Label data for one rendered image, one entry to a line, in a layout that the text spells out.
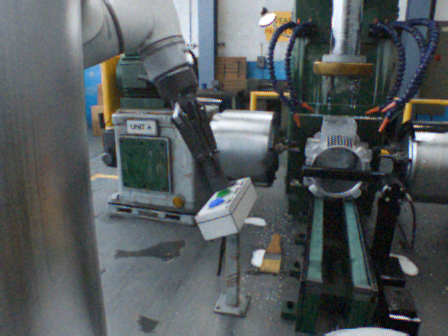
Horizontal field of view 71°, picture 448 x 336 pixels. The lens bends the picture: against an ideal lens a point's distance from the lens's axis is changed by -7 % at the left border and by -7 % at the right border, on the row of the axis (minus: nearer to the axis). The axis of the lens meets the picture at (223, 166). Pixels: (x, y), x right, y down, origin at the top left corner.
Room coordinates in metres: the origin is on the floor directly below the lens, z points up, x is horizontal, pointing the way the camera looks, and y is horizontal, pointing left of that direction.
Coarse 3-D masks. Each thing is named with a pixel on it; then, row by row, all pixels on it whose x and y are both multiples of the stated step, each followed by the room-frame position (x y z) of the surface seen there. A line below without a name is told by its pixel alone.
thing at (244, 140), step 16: (224, 112) 1.08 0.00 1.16; (240, 112) 1.07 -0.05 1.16; (256, 112) 1.06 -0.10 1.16; (272, 112) 1.06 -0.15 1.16; (224, 128) 1.01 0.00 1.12; (240, 128) 1.00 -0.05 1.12; (256, 128) 0.99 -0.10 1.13; (272, 128) 1.00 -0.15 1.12; (224, 144) 0.98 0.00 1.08; (240, 144) 0.97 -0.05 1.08; (256, 144) 0.96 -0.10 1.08; (272, 144) 0.98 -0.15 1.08; (224, 160) 0.98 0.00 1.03; (240, 160) 0.97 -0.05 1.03; (256, 160) 0.95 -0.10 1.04; (272, 160) 1.00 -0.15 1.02; (240, 176) 0.98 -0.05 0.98; (256, 176) 0.96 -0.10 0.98; (272, 176) 0.99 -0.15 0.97
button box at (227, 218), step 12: (240, 180) 0.68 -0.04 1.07; (240, 192) 0.60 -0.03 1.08; (252, 192) 0.66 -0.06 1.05; (228, 204) 0.54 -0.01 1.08; (240, 204) 0.58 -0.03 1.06; (252, 204) 0.64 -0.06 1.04; (204, 216) 0.54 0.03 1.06; (216, 216) 0.53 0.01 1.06; (228, 216) 0.53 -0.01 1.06; (240, 216) 0.55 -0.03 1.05; (204, 228) 0.54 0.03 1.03; (216, 228) 0.53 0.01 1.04; (228, 228) 0.53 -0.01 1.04; (240, 228) 0.53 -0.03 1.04
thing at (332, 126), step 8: (328, 120) 1.09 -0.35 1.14; (336, 120) 1.10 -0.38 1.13; (344, 120) 1.09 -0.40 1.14; (352, 120) 1.07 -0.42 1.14; (328, 128) 1.00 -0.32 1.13; (336, 128) 0.99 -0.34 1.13; (344, 128) 0.98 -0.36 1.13; (352, 128) 0.98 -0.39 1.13; (328, 136) 1.00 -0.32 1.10; (352, 136) 0.98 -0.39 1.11
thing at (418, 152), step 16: (400, 128) 1.03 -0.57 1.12; (416, 128) 0.89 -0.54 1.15; (432, 128) 0.88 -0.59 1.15; (400, 144) 0.98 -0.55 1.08; (416, 144) 0.85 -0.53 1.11; (432, 144) 0.84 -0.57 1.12; (400, 160) 0.89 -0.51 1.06; (416, 160) 0.83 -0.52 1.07; (432, 160) 0.82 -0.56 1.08; (400, 176) 0.92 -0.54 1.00; (416, 176) 0.83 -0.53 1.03; (432, 176) 0.82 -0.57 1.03; (416, 192) 0.84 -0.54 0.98; (432, 192) 0.83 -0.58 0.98
